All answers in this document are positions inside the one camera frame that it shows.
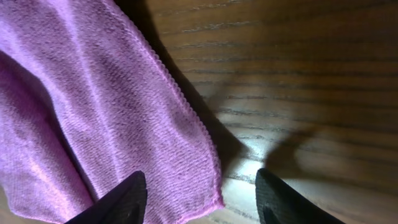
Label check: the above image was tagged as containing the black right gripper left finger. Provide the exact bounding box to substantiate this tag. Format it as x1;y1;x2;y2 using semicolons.
66;171;147;224

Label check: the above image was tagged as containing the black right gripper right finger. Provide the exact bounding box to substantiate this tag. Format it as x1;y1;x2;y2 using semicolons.
255;168;344;224

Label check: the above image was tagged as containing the purple microfiber cloth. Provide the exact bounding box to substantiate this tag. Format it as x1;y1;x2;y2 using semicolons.
1;0;224;223

